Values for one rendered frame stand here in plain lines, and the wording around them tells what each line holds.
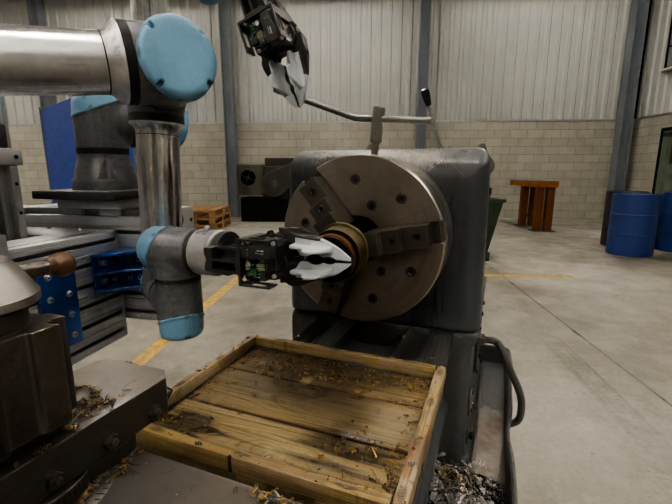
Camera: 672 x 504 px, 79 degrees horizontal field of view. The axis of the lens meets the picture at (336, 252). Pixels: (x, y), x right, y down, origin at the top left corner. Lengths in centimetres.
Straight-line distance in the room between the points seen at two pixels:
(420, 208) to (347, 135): 1015
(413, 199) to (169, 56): 43
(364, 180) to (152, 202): 39
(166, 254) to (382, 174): 39
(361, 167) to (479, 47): 1089
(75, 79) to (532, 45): 1155
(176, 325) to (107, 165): 52
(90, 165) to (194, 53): 53
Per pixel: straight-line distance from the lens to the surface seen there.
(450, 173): 87
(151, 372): 44
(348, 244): 61
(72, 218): 118
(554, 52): 1207
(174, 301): 73
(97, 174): 112
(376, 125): 78
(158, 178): 82
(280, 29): 76
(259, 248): 58
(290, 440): 55
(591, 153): 1218
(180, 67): 68
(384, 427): 57
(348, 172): 75
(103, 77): 69
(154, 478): 39
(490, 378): 148
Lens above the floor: 121
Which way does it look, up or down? 11 degrees down
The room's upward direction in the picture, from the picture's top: straight up
